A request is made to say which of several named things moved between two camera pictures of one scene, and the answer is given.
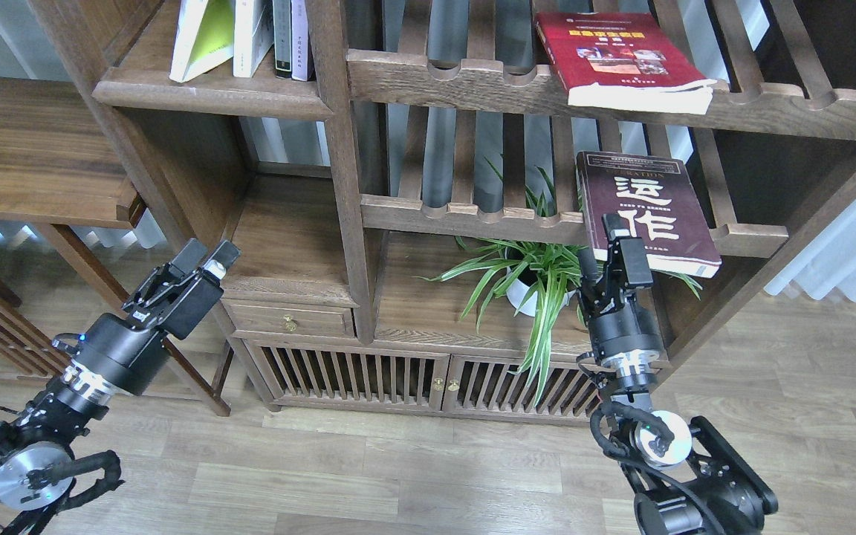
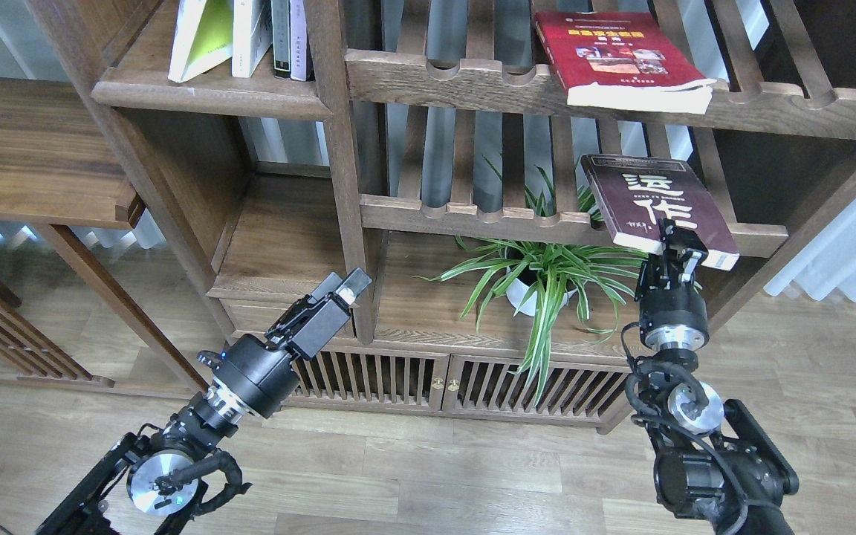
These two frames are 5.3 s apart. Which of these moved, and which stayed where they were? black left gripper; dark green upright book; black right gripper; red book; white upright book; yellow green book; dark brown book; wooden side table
Moved: black left gripper; dark brown book; black right gripper
Stayed: yellow green book; red book; wooden side table; white upright book; dark green upright book
